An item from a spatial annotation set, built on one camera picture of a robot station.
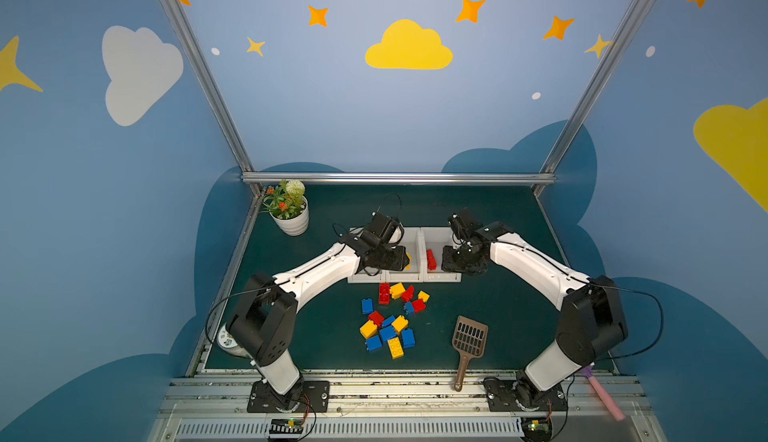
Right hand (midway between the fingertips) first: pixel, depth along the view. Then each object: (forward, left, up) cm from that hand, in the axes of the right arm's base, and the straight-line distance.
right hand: (450, 263), depth 88 cm
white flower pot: (+14, +52, -4) cm, 54 cm away
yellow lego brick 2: (-16, +14, -8) cm, 23 cm away
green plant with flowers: (+17, +53, +7) cm, 56 cm away
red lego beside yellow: (-7, +12, -8) cm, 16 cm away
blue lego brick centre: (-18, +18, -9) cm, 26 cm away
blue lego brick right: (-20, +12, -8) cm, 25 cm away
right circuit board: (-38, -21, -14) cm, 46 cm away
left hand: (0, +14, +2) cm, 14 cm away
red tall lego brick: (-7, +19, -9) cm, 22 cm away
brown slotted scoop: (-19, -6, -11) cm, 22 cm away
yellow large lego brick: (-6, +16, -8) cm, 19 cm away
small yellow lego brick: (-7, +7, -9) cm, 14 cm away
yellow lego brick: (-18, +23, -8) cm, 31 cm away
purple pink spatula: (-33, -39, -10) cm, 53 cm away
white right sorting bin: (+12, +3, -4) cm, 13 cm away
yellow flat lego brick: (-22, +15, -9) cm, 29 cm away
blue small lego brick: (-11, +24, -9) cm, 28 cm away
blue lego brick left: (-21, +22, -9) cm, 32 cm away
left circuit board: (-41, +42, -13) cm, 60 cm away
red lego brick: (-14, +21, -10) cm, 27 cm away
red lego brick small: (-9, +9, -10) cm, 16 cm away
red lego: (+4, +4, -7) cm, 10 cm away
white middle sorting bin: (+11, +10, -8) cm, 17 cm away
